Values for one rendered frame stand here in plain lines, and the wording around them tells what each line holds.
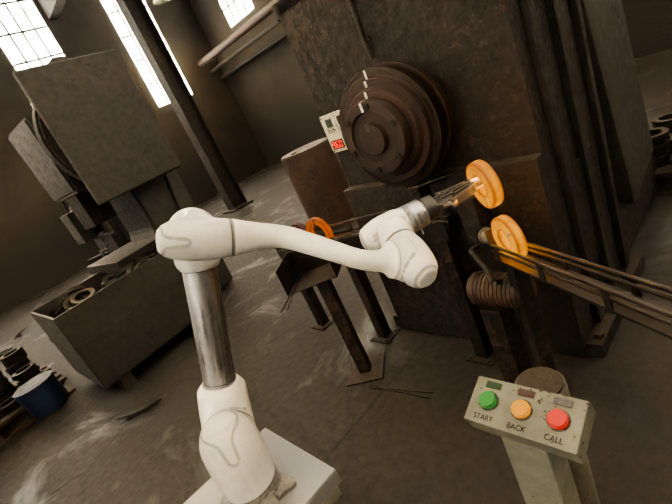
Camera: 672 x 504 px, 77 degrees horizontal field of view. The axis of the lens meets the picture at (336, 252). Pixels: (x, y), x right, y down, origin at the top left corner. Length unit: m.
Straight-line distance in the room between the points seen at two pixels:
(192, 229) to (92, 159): 2.75
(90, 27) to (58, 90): 8.63
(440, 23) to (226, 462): 1.51
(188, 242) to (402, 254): 0.54
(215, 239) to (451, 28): 1.06
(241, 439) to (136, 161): 3.00
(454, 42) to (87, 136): 2.91
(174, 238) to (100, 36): 11.45
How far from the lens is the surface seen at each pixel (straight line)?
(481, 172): 1.33
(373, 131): 1.63
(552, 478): 1.12
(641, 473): 1.69
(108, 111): 3.97
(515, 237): 1.41
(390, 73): 1.63
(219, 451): 1.27
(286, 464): 1.48
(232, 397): 1.41
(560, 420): 1.00
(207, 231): 1.10
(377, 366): 2.30
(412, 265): 1.12
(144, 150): 3.99
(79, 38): 12.31
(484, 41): 1.62
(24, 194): 11.22
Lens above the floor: 1.35
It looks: 20 degrees down
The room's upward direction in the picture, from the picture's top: 25 degrees counter-clockwise
